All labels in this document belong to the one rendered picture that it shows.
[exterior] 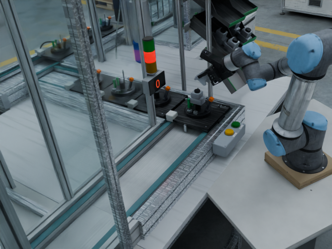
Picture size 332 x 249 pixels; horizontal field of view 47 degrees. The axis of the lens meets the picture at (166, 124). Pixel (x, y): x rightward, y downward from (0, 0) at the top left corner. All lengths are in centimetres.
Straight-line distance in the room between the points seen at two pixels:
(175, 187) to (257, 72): 58
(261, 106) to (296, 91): 82
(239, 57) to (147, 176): 64
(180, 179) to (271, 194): 38
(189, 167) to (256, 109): 69
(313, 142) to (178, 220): 63
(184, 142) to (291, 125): 56
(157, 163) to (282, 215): 57
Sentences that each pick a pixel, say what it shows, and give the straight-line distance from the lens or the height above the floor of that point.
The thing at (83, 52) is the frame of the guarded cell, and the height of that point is 167.
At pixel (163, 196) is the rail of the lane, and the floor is 96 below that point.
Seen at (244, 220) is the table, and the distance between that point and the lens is 153.
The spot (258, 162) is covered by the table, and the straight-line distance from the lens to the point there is 178.
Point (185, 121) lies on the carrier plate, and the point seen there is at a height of 97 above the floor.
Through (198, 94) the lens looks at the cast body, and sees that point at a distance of 185.
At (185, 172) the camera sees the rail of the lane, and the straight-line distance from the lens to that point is 158.
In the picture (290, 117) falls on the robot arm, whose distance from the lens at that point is 145.
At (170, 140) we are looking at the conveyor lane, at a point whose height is 92.
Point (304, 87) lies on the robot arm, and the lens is 136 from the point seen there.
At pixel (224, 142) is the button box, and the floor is 96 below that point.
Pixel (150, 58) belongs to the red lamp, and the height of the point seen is 133.
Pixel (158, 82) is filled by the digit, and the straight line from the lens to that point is 172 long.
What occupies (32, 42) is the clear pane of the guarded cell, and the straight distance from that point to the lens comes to 83.
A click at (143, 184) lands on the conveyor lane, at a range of 161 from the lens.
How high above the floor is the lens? 200
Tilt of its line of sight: 34 degrees down
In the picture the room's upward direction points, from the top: 6 degrees counter-clockwise
